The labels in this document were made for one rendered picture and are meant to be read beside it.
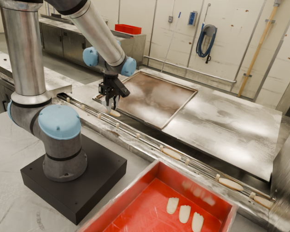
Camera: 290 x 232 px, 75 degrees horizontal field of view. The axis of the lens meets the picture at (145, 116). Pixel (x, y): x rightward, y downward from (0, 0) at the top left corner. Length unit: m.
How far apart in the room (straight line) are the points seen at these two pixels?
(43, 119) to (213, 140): 0.78
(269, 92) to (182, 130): 3.32
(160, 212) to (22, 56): 0.66
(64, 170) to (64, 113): 0.19
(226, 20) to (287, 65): 1.42
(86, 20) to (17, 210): 0.63
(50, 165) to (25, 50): 0.36
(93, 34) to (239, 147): 0.83
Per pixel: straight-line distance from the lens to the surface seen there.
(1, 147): 1.07
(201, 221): 0.77
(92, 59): 0.82
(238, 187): 0.91
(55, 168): 0.71
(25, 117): 0.71
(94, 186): 0.72
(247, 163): 1.00
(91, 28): 0.60
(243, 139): 1.11
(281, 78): 4.18
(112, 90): 0.97
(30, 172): 0.80
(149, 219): 0.74
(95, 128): 1.06
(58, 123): 0.61
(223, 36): 4.50
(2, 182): 0.90
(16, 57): 0.65
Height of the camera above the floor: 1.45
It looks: 30 degrees down
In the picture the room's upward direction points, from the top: 9 degrees clockwise
